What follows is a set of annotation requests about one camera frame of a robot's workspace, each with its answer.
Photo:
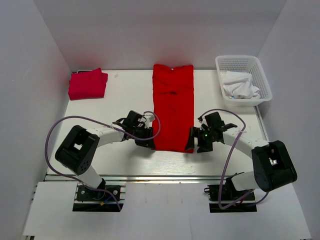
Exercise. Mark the folded crimson t-shirt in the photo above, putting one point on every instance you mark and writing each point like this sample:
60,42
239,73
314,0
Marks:
87,85

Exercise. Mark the aluminium rail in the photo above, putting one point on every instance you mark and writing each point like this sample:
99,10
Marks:
161,178

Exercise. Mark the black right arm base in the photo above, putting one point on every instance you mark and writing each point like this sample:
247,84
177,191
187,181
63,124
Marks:
228,195

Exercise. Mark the white t-shirt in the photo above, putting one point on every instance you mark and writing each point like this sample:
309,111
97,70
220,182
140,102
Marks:
239,85

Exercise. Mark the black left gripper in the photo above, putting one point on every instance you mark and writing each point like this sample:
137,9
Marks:
149,144

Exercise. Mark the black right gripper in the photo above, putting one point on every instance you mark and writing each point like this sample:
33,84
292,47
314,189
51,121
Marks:
195,132

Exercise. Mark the white plastic basket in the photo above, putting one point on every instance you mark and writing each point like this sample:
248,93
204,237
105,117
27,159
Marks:
248,64

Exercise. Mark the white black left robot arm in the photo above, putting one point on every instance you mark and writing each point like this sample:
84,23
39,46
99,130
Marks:
78,149

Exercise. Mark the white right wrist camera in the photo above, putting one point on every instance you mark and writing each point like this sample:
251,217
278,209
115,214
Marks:
202,121

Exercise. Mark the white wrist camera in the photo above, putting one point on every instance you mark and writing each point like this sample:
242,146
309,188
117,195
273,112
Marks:
147,119
202,121

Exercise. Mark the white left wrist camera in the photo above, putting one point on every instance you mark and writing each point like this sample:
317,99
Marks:
147,119

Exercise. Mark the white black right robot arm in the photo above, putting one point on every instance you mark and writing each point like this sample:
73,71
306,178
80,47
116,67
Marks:
272,164

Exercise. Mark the red t-shirt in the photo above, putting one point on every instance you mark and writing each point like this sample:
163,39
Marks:
174,104

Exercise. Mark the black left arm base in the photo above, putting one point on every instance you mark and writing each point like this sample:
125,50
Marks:
86,200

